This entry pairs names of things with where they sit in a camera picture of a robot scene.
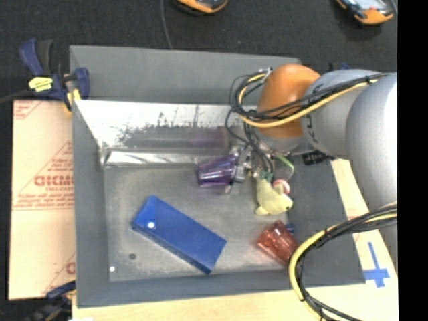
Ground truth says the clear purple plastic cup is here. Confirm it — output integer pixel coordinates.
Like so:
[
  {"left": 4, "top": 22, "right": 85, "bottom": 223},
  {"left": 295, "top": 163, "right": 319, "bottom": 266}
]
[{"left": 195, "top": 153, "right": 239, "bottom": 189}]

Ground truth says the yellow-green toy animal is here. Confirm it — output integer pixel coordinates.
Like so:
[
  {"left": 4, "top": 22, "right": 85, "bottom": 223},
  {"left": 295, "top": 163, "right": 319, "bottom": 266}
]
[{"left": 254, "top": 177, "right": 294, "bottom": 216}]

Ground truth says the clear pink plastic cup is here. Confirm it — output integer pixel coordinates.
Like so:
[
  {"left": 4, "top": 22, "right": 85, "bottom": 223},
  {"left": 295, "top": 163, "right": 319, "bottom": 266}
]
[{"left": 256, "top": 220, "right": 299, "bottom": 264}]

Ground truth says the blue flat box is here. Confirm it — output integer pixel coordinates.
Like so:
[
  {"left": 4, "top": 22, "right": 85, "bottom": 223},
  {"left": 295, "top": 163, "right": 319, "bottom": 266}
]
[{"left": 130, "top": 195, "right": 228, "bottom": 275}]

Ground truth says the grey metal bin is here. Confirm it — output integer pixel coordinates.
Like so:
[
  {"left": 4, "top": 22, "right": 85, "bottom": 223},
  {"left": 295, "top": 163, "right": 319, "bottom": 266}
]
[{"left": 68, "top": 45, "right": 365, "bottom": 309}]

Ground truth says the brown cardboard board red print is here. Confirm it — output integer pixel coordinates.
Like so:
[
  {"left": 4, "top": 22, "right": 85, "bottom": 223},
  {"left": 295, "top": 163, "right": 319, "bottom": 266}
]
[{"left": 7, "top": 99, "right": 77, "bottom": 300}]

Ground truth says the pink and white ring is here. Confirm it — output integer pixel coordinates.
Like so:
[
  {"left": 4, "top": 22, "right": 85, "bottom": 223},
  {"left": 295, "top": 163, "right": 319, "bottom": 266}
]
[{"left": 272, "top": 178, "right": 290, "bottom": 194}]

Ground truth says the black cylinder on white bracket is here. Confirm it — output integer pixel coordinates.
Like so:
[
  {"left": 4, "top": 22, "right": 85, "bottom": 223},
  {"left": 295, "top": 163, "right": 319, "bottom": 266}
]
[{"left": 302, "top": 150, "right": 332, "bottom": 166}]

